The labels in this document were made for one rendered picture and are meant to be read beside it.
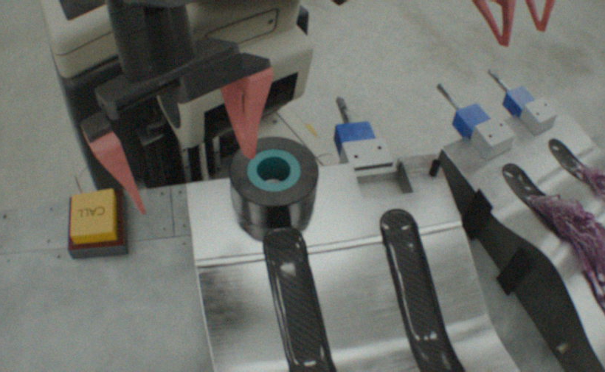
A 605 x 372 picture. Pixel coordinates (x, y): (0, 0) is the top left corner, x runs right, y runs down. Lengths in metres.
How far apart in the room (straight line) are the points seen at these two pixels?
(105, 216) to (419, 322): 0.35
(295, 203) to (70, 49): 0.62
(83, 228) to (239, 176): 0.21
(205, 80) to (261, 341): 0.22
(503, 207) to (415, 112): 1.32
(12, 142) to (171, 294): 1.53
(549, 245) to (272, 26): 0.52
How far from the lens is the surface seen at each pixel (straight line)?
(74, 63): 1.01
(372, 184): 0.59
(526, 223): 0.61
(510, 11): 0.59
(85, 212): 0.62
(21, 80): 2.34
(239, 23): 0.78
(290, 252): 0.51
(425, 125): 1.89
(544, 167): 0.70
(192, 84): 0.36
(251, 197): 0.49
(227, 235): 0.51
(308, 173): 0.51
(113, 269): 0.62
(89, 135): 0.37
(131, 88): 0.36
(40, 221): 0.69
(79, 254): 0.63
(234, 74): 0.38
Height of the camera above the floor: 1.33
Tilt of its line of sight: 53 degrees down
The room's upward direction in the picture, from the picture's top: 5 degrees clockwise
